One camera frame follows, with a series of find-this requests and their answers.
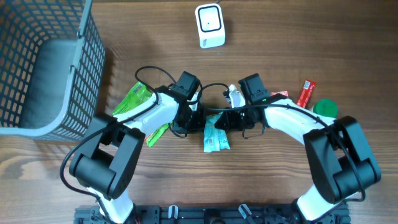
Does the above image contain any teal snack wrapper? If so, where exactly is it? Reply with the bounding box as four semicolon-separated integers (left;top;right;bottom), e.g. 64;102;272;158
203;113;230;153

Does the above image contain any small red white packet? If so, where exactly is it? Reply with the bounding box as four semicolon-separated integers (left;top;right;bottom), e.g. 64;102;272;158
271;91;289;97

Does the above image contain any green gummy candy bag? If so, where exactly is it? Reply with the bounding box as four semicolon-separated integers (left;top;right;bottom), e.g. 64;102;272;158
112;82;169;147

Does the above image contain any red snack stick packet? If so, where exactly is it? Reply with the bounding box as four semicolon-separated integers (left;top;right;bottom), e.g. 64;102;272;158
297;80;317;108

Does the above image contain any green lid jar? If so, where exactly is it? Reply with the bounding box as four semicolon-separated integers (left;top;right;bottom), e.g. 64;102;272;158
312;99;339;118

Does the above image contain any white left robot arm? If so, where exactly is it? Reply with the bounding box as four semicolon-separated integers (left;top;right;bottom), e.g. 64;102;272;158
65;86;200;223

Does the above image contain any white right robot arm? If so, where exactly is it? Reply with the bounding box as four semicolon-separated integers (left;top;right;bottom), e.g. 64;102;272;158
215;94;381;223

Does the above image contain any white barcode scanner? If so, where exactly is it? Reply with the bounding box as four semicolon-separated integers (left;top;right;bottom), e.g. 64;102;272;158
195;3;226;49

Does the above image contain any grey plastic mesh basket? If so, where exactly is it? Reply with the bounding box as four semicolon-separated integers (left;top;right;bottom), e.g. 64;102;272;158
1;0;106;141

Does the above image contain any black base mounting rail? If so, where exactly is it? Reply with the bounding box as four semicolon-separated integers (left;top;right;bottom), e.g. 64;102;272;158
73;203;351;224

